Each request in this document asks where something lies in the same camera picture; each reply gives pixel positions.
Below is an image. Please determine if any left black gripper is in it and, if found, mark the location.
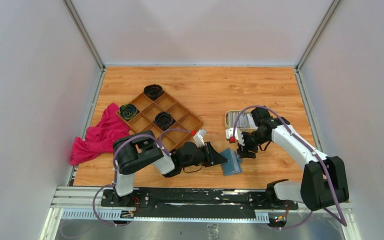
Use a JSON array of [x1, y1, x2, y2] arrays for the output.
[[180, 141, 228, 169]]

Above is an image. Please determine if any blue leather card holder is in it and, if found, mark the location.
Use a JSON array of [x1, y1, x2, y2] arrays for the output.
[[220, 148, 243, 177]]

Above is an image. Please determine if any beige oval card tray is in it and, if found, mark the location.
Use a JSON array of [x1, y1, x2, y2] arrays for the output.
[[224, 110, 259, 130]]

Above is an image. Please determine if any stack of credit cards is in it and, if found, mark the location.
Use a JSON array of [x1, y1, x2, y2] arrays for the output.
[[227, 111, 257, 129]]

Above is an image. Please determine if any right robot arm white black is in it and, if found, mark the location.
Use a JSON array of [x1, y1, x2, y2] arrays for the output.
[[225, 105, 350, 211]]

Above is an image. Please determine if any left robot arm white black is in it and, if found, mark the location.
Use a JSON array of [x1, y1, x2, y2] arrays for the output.
[[112, 130, 228, 207]]

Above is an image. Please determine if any brown wooden grid tray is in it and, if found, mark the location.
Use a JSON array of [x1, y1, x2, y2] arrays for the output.
[[116, 91, 203, 151]]

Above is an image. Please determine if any pink crumpled cloth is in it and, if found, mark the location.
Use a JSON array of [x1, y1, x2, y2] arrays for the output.
[[69, 103, 131, 166]]

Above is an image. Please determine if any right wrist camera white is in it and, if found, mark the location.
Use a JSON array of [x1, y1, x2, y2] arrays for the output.
[[225, 127, 245, 146]]

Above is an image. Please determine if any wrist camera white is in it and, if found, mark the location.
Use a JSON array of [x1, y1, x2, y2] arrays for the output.
[[193, 128, 207, 148], [225, 127, 245, 146]]

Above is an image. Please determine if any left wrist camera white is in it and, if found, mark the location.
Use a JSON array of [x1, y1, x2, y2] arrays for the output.
[[193, 128, 207, 148]]

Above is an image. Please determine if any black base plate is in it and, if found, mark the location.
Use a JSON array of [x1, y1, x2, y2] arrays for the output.
[[100, 187, 298, 220]]

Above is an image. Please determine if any aluminium frame rail front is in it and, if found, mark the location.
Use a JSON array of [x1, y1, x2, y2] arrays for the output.
[[51, 186, 354, 224]]

